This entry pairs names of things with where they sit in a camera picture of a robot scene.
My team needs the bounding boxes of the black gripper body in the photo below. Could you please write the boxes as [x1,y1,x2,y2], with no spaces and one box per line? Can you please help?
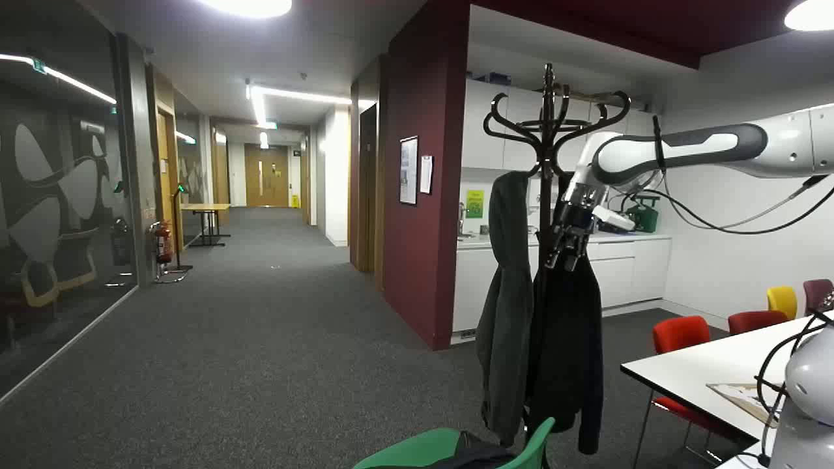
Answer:
[554,170,608,237]

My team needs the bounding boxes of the grey hoodie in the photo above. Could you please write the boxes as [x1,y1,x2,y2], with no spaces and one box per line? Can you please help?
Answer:
[475,170,537,448]

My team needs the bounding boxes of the black bentwood coat stand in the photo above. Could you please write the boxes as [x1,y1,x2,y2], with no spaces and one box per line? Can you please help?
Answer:
[483,60,634,270]

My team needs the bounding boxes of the red chair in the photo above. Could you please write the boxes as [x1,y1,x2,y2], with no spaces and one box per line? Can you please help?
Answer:
[728,308,792,336]
[635,313,742,463]

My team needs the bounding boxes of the yellow chair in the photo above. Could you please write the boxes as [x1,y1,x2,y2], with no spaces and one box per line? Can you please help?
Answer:
[764,284,799,319]

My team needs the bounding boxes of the black garment on chair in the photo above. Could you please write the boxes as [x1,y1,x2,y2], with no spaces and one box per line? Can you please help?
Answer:
[428,430,515,469]

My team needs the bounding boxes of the maroon chair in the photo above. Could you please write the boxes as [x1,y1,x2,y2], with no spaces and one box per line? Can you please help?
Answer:
[799,276,834,317]

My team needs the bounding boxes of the green plastic chair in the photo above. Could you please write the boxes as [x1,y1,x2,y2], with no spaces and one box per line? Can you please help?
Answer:
[351,413,558,469]

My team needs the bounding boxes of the white lower kitchen cabinets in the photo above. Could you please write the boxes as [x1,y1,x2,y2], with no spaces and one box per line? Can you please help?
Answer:
[450,231,676,336]

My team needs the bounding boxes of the white kitchen cabinets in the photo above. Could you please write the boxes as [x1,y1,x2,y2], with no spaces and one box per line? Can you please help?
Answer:
[450,231,676,336]
[462,77,663,172]

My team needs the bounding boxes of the green container on counter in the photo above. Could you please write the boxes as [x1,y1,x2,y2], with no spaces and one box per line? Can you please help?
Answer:
[627,196,663,235]

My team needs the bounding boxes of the black jacket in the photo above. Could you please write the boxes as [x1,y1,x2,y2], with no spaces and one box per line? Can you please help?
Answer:
[522,246,608,456]

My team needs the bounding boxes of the white upper kitchen cabinets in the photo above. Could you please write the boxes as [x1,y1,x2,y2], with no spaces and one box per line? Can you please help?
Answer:
[462,77,663,172]

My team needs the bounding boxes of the white table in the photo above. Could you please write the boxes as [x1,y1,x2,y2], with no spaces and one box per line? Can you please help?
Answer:
[621,313,834,446]

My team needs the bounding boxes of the paper sheet on table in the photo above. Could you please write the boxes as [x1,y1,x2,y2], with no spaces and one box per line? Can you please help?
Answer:
[706,377,789,428]

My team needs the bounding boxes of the wooden double door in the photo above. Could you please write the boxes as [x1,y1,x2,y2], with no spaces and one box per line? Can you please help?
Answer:
[246,143,291,210]

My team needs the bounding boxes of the strip ceiling light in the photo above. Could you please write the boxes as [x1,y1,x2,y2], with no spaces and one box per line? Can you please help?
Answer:
[246,82,355,110]

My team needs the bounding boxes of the wooden corridor table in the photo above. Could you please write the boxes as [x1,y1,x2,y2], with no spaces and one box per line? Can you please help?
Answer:
[179,200,235,249]

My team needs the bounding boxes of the red fire extinguisher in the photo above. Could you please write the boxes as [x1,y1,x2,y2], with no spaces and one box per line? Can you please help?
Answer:
[148,219,175,267]

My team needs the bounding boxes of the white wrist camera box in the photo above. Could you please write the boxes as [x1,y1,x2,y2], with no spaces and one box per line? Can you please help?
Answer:
[591,203,639,235]

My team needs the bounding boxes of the green wall poster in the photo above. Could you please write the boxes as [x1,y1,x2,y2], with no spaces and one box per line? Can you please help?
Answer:
[464,186,488,222]

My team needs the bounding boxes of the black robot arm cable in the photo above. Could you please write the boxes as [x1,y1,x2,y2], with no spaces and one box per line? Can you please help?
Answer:
[635,115,834,239]

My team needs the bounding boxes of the framed wall notice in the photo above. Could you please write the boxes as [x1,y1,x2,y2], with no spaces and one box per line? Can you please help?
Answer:
[397,132,420,209]

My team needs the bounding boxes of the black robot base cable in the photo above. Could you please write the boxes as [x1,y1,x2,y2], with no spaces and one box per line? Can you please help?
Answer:
[754,310,834,463]

